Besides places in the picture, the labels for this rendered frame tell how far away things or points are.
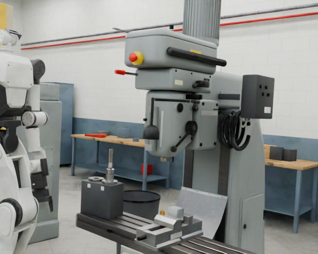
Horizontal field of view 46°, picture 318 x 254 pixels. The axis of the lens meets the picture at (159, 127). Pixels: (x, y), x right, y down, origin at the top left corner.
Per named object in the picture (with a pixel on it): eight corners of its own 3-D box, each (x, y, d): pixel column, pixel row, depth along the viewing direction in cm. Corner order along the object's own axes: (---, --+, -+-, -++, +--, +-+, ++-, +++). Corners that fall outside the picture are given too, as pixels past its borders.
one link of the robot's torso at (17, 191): (-3, 232, 178) (-27, 138, 181) (22, 222, 195) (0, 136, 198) (22, 226, 173) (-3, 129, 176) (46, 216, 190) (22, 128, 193)
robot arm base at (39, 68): (11, 83, 204) (5, 63, 200) (25, 77, 215) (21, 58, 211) (34, 83, 199) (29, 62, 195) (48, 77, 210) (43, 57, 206)
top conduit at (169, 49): (172, 54, 159) (172, 46, 159) (164, 55, 162) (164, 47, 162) (226, 66, 193) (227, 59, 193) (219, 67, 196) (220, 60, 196)
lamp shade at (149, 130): (141, 138, 159) (142, 124, 159) (143, 137, 167) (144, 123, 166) (158, 139, 159) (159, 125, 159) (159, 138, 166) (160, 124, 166)
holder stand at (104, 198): (109, 219, 206) (111, 183, 205) (80, 212, 217) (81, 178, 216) (122, 214, 216) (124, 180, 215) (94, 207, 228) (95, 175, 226)
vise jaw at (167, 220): (173, 229, 173) (173, 220, 173) (153, 223, 181) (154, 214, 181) (181, 227, 177) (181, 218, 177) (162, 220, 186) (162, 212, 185)
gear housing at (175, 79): (171, 89, 168) (172, 66, 167) (133, 88, 184) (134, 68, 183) (212, 93, 193) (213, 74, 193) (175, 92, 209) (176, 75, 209)
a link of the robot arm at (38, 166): (24, 183, 201) (20, 162, 202) (37, 179, 212) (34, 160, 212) (41, 180, 198) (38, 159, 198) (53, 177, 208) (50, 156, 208)
